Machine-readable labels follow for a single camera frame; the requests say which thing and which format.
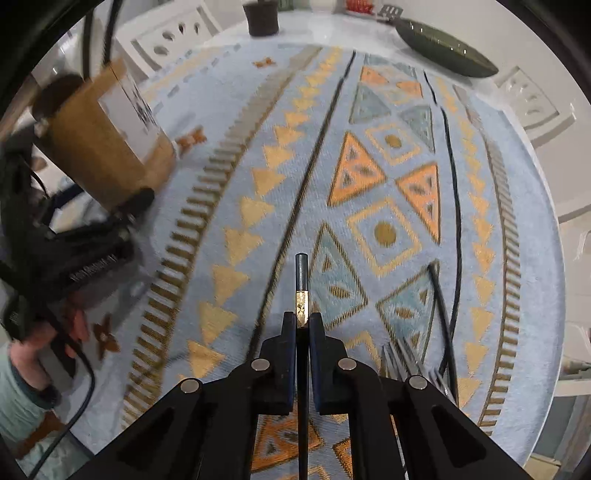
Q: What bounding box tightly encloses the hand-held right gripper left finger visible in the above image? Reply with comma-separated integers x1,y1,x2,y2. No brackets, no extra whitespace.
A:
78,311,298,480

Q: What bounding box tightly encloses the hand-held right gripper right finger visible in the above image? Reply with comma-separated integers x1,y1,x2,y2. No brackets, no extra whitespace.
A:
308,312,536,480

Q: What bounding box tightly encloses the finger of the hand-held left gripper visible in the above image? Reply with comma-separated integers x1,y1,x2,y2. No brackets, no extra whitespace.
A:
92,187,156,232

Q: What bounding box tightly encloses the bamboo utensil holder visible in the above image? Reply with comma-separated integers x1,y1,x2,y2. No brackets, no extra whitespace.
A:
31,58,178,210

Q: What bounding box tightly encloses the silver fork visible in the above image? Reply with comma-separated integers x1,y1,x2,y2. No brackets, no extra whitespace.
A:
381,339,422,380
416,364,452,398

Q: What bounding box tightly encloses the person's left forearm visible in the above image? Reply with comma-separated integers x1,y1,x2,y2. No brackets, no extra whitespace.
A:
0,357,63,446

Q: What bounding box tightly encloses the person's left hand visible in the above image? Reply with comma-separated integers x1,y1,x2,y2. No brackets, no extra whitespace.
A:
9,300,92,387

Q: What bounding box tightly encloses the blue patterned table mat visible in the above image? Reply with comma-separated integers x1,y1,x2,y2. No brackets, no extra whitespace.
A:
69,39,566,480

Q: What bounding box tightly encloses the dark brown cup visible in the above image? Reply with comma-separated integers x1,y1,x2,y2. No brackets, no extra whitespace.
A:
242,0,280,38

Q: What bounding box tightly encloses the dark green bowl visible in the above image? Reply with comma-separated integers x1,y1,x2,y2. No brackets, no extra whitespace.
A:
394,18,499,78

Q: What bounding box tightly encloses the thin black cable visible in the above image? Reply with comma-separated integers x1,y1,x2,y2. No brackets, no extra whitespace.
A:
28,314,96,478

